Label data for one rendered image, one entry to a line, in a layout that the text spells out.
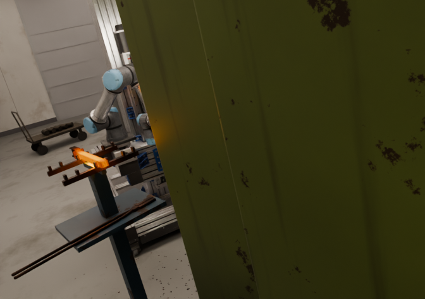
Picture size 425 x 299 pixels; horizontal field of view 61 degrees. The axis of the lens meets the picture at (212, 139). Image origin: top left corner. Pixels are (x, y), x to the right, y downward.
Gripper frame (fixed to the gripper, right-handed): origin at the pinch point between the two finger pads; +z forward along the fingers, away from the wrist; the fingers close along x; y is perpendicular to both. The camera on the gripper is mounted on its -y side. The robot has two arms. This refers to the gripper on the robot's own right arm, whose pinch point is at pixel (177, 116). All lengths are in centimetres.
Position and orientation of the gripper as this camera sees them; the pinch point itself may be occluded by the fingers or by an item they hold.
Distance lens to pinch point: 194.8
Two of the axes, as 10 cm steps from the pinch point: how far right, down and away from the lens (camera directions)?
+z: 7.1, 0.5, -7.0
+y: 2.2, 9.3, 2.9
